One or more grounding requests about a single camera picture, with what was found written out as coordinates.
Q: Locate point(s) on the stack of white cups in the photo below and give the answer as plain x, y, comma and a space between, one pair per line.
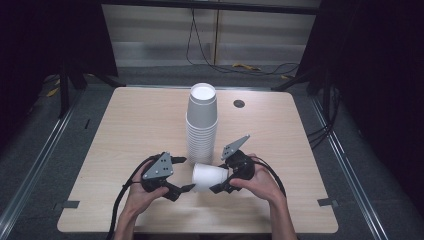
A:
201, 116

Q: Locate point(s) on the desk with white front panel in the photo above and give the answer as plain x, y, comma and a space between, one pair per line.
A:
160, 33

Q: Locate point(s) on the black stand leg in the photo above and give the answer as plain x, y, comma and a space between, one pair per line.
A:
300, 80
66, 90

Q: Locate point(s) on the person's left hand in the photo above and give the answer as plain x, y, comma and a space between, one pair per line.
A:
140, 198

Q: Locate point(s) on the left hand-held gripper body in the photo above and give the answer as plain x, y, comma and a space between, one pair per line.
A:
160, 170

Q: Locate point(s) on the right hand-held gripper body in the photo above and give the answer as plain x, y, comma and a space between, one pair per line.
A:
241, 165

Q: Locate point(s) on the grey tape piece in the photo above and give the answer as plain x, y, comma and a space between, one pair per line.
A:
327, 202
68, 204

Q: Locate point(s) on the aluminium floor rail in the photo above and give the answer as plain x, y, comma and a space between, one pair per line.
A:
36, 160
346, 166

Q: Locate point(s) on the yellow floor tape scrap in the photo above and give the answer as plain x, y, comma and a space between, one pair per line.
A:
52, 92
246, 66

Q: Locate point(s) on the person's right hand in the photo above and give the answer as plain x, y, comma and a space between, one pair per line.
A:
263, 183

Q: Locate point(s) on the black curtain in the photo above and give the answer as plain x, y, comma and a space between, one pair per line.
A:
50, 43
373, 83

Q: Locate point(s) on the white paper cup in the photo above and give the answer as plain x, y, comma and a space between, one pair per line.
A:
208, 176

